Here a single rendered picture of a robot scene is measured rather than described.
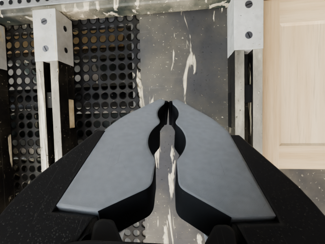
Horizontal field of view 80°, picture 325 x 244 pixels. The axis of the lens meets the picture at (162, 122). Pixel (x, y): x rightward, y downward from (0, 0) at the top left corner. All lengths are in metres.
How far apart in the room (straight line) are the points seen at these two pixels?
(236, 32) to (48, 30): 0.44
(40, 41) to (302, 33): 0.63
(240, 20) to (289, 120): 0.26
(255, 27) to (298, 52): 0.14
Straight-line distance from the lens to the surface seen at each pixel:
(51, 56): 0.57
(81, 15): 0.63
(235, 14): 0.51
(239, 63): 0.48
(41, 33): 0.60
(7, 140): 0.73
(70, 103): 0.59
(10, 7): 0.70
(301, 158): 0.59
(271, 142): 0.55
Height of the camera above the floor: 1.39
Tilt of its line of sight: 30 degrees down
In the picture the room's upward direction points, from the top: 177 degrees counter-clockwise
